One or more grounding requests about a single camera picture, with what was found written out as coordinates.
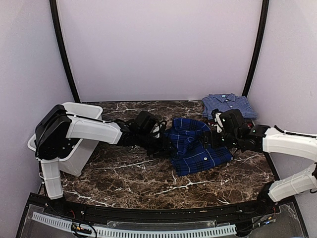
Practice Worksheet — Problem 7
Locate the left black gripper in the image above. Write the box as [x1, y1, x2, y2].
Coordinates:
[137, 131, 178, 158]

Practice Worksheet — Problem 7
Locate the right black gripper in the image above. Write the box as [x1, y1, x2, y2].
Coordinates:
[200, 129, 241, 149]

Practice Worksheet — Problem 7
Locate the dark blue plaid shirt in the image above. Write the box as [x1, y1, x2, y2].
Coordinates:
[165, 118, 233, 177]

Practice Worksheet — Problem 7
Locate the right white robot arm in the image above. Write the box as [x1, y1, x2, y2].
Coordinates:
[202, 125, 317, 215]

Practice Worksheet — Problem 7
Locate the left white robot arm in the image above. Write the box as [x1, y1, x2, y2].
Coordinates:
[35, 105, 174, 216]

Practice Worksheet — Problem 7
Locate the red black folded shirt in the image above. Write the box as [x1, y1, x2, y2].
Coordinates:
[208, 119, 254, 127]

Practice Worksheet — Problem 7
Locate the light blue checked folded shirt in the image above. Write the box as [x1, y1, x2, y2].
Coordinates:
[202, 93, 257, 120]

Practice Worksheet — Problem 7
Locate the white plastic bin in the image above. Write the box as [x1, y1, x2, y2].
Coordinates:
[38, 102, 103, 177]

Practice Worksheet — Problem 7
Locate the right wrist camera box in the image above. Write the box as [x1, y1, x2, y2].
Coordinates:
[211, 109, 245, 133]

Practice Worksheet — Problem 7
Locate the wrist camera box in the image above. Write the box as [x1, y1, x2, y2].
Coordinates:
[135, 111, 166, 138]
[211, 109, 245, 133]

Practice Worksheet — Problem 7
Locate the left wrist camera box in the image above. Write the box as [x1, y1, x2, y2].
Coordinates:
[135, 111, 166, 138]

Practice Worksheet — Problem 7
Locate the black front rail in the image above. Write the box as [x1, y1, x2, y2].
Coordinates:
[27, 192, 298, 224]

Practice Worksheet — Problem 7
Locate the white slotted cable duct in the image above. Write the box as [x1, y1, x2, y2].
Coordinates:
[32, 212, 237, 238]

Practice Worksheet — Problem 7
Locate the right black frame post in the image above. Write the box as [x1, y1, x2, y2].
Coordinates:
[242, 0, 269, 97]

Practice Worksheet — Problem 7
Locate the black frame post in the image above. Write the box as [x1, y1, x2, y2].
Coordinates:
[49, 0, 81, 103]
[242, 0, 269, 97]

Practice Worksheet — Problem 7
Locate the left black frame post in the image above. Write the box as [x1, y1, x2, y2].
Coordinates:
[49, 0, 81, 103]

